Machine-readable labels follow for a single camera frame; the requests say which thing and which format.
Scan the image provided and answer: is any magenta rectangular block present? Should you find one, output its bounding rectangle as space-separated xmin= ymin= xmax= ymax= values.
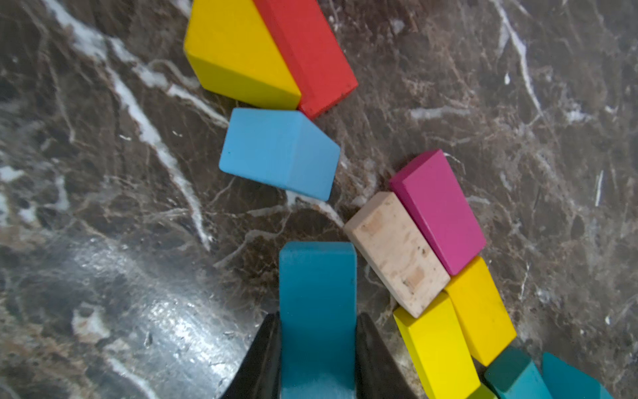
xmin=390 ymin=150 xmax=486 ymax=276

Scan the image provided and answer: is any light blue triangular block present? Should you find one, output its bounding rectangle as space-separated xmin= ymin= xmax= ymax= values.
xmin=219 ymin=108 xmax=341 ymax=201

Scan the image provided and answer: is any lime green block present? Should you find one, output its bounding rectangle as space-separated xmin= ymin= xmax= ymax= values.
xmin=468 ymin=383 xmax=498 ymax=399

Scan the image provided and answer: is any red rectangular block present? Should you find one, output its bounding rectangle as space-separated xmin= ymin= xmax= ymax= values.
xmin=255 ymin=0 xmax=358 ymax=120

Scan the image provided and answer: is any teal rectangular block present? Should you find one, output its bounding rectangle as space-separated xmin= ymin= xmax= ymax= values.
xmin=484 ymin=347 xmax=553 ymax=399
xmin=279 ymin=242 xmax=357 ymax=398

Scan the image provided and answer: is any natural wood block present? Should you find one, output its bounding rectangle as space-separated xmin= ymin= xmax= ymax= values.
xmin=344 ymin=191 xmax=450 ymax=319

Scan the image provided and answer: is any teal triangular block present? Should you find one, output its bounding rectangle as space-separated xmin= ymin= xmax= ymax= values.
xmin=543 ymin=352 xmax=613 ymax=399

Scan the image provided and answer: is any yellow triangular block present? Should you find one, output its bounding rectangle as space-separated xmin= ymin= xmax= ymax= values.
xmin=184 ymin=0 xmax=301 ymax=110

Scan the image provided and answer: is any yellow rectangular block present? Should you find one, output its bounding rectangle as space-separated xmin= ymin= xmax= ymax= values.
xmin=393 ymin=292 xmax=481 ymax=399
xmin=444 ymin=256 xmax=517 ymax=367

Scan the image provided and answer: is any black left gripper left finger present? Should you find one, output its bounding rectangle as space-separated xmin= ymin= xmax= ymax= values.
xmin=221 ymin=313 xmax=282 ymax=398

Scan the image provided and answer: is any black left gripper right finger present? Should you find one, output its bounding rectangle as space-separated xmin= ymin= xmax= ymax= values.
xmin=356 ymin=313 xmax=416 ymax=398

